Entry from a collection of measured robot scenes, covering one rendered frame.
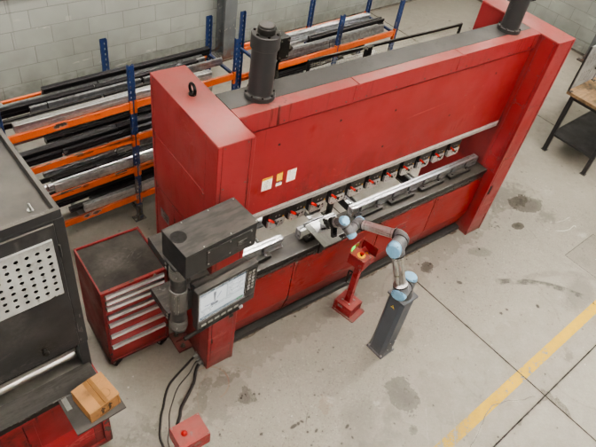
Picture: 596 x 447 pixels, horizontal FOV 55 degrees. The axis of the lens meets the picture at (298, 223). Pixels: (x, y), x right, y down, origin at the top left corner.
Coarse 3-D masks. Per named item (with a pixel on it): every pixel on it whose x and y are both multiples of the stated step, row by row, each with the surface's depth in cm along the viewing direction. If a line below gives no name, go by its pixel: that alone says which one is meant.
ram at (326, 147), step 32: (480, 64) 467; (512, 64) 497; (384, 96) 416; (416, 96) 440; (448, 96) 468; (480, 96) 500; (288, 128) 375; (320, 128) 395; (352, 128) 417; (384, 128) 442; (416, 128) 471; (448, 128) 503; (256, 160) 377; (288, 160) 397; (320, 160) 419; (352, 160) 444; (384, 160) 473; (256, 192) 399; (288, 192) 422; (320, 192) 447
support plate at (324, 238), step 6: (306, 228) 469; (312, 228) 469; (312, 234) 464; (318, 234) 465; (324, 234) 466; (330, 234) 467; (318, 240) 460; (324, 240) 461; (330, 240) 462; (336, 240) 463; (324, 246) 457
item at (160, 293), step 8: (200, 272) 393; (208, 272) 394; (192, 280) 388; (152, 288) 378; (160, 288) 379; (168, 288) 380; (160, 296) 374; (168, 296) 375; (160, 304) 373; (168, 304) 371; (168, 312) 367
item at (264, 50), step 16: (256, 32) 329; (272, 32) 327; (256, 48) 330; (272, 48) 330; (288, 48) 343; (256, 64) 338; (272, 64) 340; (256, 80) 345; (272, 80) 349; (256, 96) 352; (272, 96) 355
